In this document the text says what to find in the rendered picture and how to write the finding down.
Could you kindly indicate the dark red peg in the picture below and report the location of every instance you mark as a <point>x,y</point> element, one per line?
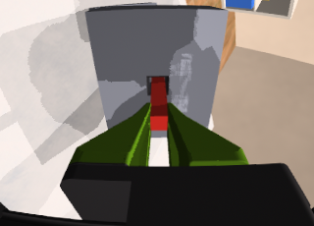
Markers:
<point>159,108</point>

